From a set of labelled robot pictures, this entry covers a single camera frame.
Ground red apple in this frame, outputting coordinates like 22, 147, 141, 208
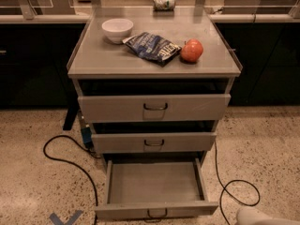
180, 38, 203, 63

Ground grey drawer cabinet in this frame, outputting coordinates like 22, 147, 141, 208
66, 6, 244, 171

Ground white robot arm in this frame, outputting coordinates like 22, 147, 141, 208
236, 207, 300, 225

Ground grey middle drawer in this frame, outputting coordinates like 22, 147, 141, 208
92, 132, 217, 154

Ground crumpled white green can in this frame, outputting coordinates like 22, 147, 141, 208
153, 0, 175, 11

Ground black cable right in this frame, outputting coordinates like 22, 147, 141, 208
214, 140, 262, 225

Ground grey drawer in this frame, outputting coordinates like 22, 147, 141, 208
78, 94, 231, 123
96, 157, 218, 220
92, 132, 217, 154

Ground blue chip bag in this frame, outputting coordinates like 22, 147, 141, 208
123, 32, 181, 67

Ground grey top drawer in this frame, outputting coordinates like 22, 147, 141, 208
78, 94, 231, 123

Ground dark lab counter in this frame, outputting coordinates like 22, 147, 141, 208
0, 20, 300, 108

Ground blue power adapter box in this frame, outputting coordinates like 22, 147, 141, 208
81, 127, 93, 149

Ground white ceramic bowl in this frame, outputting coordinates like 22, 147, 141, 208
101, 19, 133, 44

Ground grey bottom drawer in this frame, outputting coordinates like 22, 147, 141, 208
96, 157, 218, 220

